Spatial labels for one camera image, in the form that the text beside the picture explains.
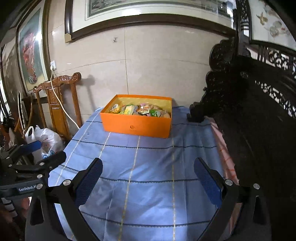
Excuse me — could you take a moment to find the red framed painting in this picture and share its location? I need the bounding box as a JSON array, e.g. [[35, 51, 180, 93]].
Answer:
[[16, 1, 48, 93]]

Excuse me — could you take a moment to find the orange cardboard box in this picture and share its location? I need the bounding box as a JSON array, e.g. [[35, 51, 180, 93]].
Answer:
[[100, 94, 172, 138]]

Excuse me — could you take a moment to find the framed bird painting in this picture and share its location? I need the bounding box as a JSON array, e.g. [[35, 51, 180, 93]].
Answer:
[[248, 0, 295, 50]]

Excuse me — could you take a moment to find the dark carved wooden furniture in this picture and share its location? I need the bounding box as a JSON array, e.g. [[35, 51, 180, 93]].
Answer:
[[187, 1, 295, 240]]

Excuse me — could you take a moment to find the person's left hand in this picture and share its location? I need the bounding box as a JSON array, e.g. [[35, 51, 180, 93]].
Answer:
[[1, 197, 31, 232]]

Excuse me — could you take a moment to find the white plastic shopping bag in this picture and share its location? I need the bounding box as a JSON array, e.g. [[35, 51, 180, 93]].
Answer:
[[25, 126, 65, 164]]

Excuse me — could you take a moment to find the pink cookie bag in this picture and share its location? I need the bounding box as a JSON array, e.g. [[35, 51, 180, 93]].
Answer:
[[137, 103, 154, 115]]

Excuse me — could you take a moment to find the yellow cake packet with barcode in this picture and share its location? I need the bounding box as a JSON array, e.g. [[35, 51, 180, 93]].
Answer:
[[109, 103, 121, 114]]

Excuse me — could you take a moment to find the carved brown wooden chair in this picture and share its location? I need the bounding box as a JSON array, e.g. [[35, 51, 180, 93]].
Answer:
[[33, 72, 82, 141]]

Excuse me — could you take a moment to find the blue checked tablecloth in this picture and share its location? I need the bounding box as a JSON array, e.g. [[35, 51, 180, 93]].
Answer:
[[49, 106, 224, 240]]

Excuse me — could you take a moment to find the large framed landscape painting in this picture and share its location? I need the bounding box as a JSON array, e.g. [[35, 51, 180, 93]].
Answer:
[[64, 1, 236, 43]]

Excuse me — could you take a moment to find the white wall socket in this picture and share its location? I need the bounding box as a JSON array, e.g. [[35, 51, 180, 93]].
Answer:
[[50, 60, 56, 71]]

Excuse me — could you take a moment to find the yellow green snack packet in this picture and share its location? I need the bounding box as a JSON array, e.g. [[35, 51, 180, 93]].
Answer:
[[123, 104, 135, 115]]

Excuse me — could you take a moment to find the green pea snack bag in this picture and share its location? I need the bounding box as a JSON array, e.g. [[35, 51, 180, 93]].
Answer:
[[149, 109, 163, 118]]

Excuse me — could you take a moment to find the white power cable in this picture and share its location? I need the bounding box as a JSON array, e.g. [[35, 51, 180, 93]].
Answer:
[[49, 67, 80, 130]]

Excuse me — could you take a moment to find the pink sheet under tablecloth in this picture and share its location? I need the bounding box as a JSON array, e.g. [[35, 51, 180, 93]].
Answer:
[[208, 118, 239, 185]]

